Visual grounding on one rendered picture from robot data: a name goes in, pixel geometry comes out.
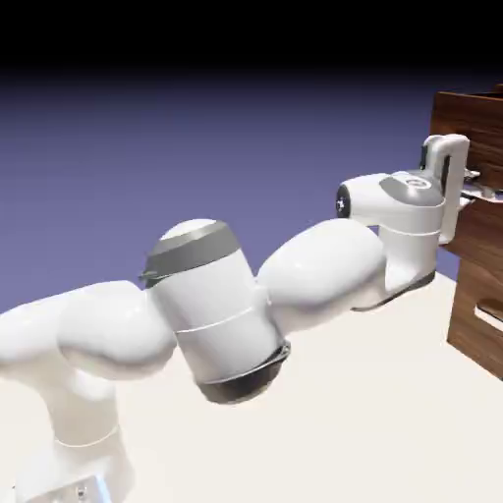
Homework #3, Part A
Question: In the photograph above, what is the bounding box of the dark wood drawer front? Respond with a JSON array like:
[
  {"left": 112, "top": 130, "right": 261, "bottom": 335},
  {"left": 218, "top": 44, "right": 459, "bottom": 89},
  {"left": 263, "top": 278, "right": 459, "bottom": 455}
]
[
  {"left": 441, "top": 196, "right": 503, "bottom": 277},
  {"left": 446, "top": 256, "right": 503, "bottom": 381},
  {"left": 429, "top": 90, "right": 503, "bottom": 189}
]

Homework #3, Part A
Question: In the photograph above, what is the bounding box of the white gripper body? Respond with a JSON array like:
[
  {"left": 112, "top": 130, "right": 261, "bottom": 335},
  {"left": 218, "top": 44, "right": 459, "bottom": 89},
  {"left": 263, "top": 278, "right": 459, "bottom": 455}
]
[{"left": 438, "top": 134, "right": 472, "bottom": 245}]

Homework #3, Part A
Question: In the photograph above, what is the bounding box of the silver curved drawer handle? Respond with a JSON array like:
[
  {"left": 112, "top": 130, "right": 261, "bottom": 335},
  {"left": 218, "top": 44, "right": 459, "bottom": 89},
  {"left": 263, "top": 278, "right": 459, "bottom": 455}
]
[
  {"left": 463, "top": 177, "right": 498, "bottom": 199},
  {"left": 474, "top": 299, "right": 503, "bottom": 328}
]

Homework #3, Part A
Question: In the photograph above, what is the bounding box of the dark wood cabinet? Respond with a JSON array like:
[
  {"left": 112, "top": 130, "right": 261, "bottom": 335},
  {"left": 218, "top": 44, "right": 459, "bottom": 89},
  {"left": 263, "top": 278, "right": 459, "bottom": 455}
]
[{"left": 429, "top": 83, "right": 503, "bottom": 381}]

